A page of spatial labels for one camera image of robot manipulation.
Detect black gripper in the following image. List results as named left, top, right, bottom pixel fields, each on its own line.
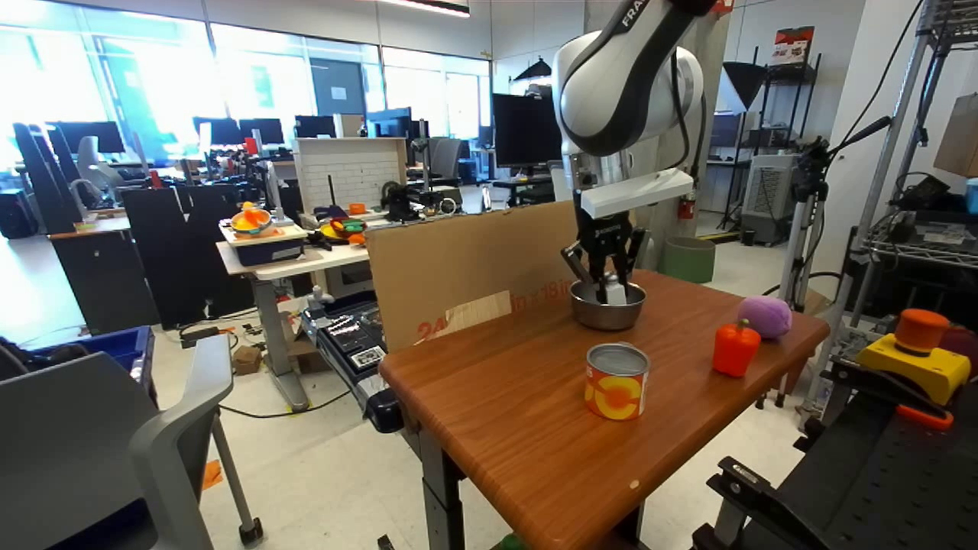
left=559, top=197, right=649, bottom=304

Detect small steel pot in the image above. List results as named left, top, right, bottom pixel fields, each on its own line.
left=565, top=277, right=650, bottom=336

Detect green bucket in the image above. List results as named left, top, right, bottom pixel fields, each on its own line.
left=655, top=236, right=717, bottom=288

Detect tin can with fruit label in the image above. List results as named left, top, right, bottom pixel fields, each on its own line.
left=582, top=339, right=655, bottom=426

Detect cardboard panel with red print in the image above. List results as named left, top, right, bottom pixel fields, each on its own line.
left=362, top=197, right=583, bottom=358

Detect orange toy bell pepper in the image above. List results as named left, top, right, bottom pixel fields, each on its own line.
left=709, top=319, right=765, bottom=382

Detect large black monitor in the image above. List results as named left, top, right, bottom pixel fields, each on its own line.
left=489, top=90, right=565, bottom=170

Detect purple plush ball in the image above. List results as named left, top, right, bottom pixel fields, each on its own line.
left=735, top=292, right=799, bottom=346

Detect black studio lamp shade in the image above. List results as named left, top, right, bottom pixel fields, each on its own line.
left=720, top=58, right=773, bottom=113

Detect white board panel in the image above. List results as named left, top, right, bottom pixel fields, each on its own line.
left=292, top=133, right=411, bottom=218

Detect metal equipment rack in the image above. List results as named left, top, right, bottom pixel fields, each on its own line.
left=839, top=0, right=978, bottom=333

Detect small black desk monitor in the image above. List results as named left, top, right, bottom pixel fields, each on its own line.
left=290, top=109, right=343, bottom=143
left=190, top=113, right=290, bottom=154

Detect yellow emergency stop box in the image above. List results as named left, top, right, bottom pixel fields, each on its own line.
left=855, top=304, right=976, bottom=408

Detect white desk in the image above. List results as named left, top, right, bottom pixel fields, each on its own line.
left=214, top=236, right=375, bottom=415

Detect tray with toy fruit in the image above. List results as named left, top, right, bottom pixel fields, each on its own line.
left=216, top=197, right=312, bottom=270

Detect black perforated breadboard table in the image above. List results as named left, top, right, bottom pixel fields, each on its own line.
left=687, top=382, right=978, bottom=550

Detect blue plastic bin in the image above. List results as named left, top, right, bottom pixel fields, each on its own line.
left=28, top=322, right=160, bottom=404

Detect grey office chair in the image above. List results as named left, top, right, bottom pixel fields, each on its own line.
left=0, top=333, right=268, bottom=550

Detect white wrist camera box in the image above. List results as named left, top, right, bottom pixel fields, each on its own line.
left=573, top=165, right=700, bottom=222

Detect black camera tripod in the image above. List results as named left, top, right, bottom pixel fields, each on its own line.
left=776, top=113, right=899, bottom=319

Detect red wall sign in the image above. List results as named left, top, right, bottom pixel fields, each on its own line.
left=771, top=23, right=820, bottom=70

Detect orange handled black clamp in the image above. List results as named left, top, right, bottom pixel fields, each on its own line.
left=892, top=400, right=959, bottom=438

